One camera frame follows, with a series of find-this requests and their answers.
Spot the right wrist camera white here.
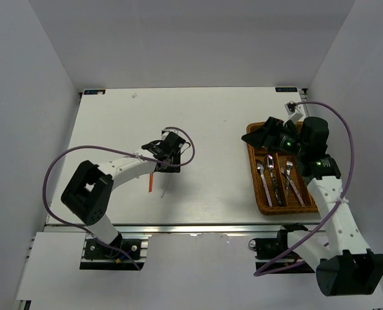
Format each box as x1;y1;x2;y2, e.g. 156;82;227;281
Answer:
284;101;304;127

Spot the fork with pink handle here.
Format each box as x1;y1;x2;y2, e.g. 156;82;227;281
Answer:
281;169;305;207

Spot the blue label right corner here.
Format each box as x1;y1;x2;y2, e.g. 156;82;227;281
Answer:
274;87;298;92

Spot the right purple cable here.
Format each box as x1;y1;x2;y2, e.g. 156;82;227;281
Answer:
253;101;354;278

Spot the blue label corner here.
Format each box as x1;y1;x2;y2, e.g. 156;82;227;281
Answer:
83;89;106;96
274;87;298;92

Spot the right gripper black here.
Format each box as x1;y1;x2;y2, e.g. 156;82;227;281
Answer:
241;117;306;158

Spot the wicker cutlery basket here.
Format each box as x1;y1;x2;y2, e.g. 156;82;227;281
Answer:
245;121;320;216

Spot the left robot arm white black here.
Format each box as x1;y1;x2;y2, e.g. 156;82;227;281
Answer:
61;131;187;258

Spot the fork with black dotted handle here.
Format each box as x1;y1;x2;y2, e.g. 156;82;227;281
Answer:
285;161;293;198

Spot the red chopstick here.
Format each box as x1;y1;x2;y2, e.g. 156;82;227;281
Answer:
149;173;154;193

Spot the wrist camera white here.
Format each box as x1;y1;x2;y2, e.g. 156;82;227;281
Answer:
161;129;179;136
284;101;304;127

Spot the spoon with dark dotted handle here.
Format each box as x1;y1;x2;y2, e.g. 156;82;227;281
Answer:
265;154;284;207

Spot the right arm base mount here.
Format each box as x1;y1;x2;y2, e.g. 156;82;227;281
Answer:
248;223;314;274

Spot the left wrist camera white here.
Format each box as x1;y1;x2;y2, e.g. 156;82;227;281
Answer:
161;129;179;136

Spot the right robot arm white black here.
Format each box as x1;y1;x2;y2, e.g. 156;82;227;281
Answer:
242;117;383;296

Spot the spoon with pink handle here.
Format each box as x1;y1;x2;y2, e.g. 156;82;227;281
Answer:
256;161;273;207

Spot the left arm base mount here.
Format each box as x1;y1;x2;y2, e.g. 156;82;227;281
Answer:
79;236;147;271

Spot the blue label left corner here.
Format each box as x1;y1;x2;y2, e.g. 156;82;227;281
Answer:
83;89;106;96

